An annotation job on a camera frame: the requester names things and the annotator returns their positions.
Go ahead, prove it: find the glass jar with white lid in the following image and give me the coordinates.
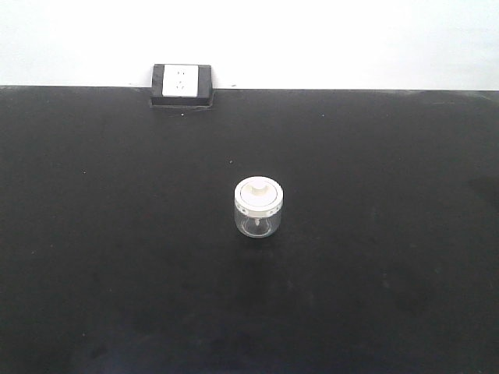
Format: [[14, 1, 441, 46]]
[[234, 176, 284, 238]]

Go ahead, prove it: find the white socket in black box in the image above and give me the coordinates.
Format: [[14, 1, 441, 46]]
[[150, 64, 214, 108]]

